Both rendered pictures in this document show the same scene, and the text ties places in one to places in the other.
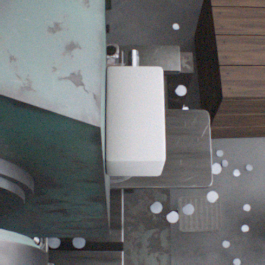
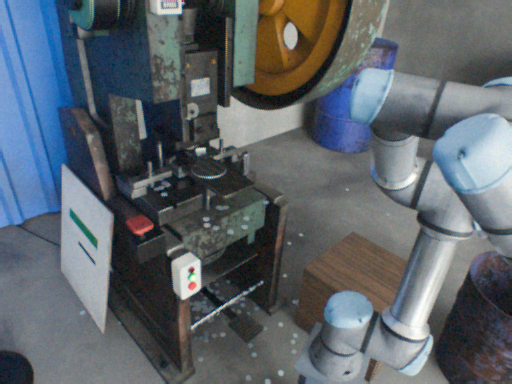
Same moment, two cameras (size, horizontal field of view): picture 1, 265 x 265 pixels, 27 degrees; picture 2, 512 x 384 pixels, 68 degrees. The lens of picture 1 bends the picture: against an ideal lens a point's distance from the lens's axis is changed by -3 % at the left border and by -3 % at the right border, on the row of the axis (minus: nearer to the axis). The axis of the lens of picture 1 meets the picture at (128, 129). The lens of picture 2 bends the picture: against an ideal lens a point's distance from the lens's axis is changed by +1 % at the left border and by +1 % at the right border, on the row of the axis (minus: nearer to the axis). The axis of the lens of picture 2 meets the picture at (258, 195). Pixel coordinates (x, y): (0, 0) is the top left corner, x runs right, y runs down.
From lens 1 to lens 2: 107 cm
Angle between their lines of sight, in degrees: 46
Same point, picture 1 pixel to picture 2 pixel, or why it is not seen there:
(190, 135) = (238, 183)
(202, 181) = (223, 193)
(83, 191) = (142, 12)
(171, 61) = (274, 195)
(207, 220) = (245, 332)
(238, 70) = (324, 265)
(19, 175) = not seen: outside the picture
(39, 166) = not seen: outside the picture
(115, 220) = (184, 198)
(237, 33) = (342, 255)
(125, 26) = (309, 256)
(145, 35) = not seen: hidden behind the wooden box
